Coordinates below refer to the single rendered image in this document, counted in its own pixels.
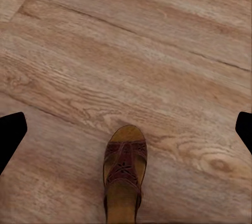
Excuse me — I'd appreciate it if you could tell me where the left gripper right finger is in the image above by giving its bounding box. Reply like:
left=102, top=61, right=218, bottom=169
left=235, top=111, right=252, bottom=154

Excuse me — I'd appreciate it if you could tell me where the sandal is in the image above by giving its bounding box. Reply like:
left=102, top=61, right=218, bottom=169
left=103, top=125, right=148, bottom=224

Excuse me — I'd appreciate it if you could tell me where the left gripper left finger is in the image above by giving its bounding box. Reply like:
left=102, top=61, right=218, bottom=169
left=0, top=112, right=27, bottom=175

